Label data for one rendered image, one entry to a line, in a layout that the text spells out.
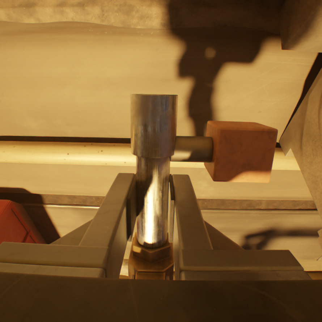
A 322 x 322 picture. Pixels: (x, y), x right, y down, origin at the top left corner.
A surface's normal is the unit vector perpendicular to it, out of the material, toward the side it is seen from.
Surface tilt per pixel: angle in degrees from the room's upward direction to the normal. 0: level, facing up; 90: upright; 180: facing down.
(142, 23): 12
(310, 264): 1
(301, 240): 0
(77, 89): 0
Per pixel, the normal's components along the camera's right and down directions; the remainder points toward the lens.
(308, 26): -0.03, 0.99
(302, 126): -1.00, -0.03
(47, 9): 0.06, 0.83
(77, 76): -0.02, 0.66
